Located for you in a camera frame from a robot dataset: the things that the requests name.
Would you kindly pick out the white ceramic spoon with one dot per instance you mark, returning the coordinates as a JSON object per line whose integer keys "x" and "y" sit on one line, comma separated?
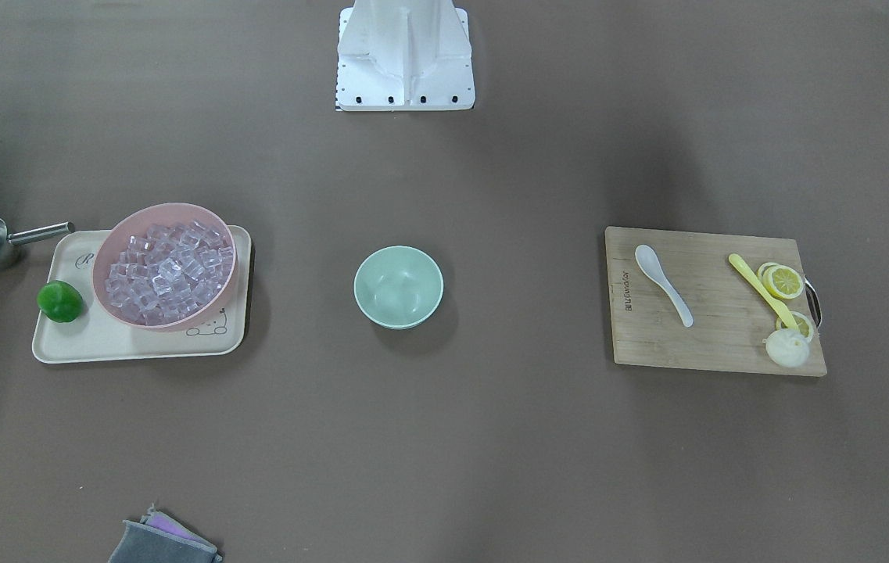
{"x": 648, "y": 261}

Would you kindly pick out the pink bowl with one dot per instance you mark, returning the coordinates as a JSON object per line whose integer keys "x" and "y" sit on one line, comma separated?
{"x": 137, "y": 223}

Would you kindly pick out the grey folded cloth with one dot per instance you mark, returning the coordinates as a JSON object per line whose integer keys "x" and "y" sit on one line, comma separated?
{"x": 143, "y": 543}

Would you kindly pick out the lemon end piece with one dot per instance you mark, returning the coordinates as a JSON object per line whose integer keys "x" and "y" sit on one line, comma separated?
{"x": 787, "y": 348}

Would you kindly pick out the wooden cutting board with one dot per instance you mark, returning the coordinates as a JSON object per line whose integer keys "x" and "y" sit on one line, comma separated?
{"x": 731, "y": 320}

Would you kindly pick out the purple cloth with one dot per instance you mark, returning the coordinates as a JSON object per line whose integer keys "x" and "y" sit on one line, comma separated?
{"x": 161, "y": 520}

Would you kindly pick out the yellow plastic knife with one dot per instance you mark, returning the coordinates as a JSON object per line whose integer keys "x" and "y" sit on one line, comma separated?
{"x": 780, "y": 308}

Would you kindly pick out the mint green bowl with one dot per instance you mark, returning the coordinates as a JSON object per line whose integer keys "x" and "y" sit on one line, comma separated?
{"x": 398, "y": 287}

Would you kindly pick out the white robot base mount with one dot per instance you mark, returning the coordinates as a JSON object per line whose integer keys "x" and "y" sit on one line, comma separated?
{"x": 395, "y": 56}

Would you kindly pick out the pile of clear ice cubes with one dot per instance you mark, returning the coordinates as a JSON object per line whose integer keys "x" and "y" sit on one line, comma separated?
{"x": 169, "y": 273}

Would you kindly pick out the lower lemon slice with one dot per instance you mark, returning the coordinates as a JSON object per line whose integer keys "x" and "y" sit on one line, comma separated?
{"x": 806, "y": 326}

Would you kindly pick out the beige rectangular tray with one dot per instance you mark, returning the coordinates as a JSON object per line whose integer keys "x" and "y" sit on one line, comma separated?
{"x": 96, "y": 336}

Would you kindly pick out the green lime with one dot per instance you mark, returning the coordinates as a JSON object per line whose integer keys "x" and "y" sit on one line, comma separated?
{"x": 60, "y": 302}

